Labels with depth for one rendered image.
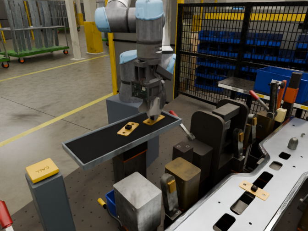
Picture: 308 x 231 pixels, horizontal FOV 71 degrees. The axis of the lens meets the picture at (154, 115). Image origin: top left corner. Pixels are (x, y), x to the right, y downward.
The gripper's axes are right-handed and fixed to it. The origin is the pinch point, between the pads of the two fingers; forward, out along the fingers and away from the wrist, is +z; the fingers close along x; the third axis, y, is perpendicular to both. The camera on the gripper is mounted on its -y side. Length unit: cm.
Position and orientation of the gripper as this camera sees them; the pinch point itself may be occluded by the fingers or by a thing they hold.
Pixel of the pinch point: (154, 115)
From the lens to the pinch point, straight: 74.8
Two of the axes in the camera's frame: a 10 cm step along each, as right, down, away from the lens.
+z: 0.0, 8.9, 4.5
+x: 7.9, 2.7, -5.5
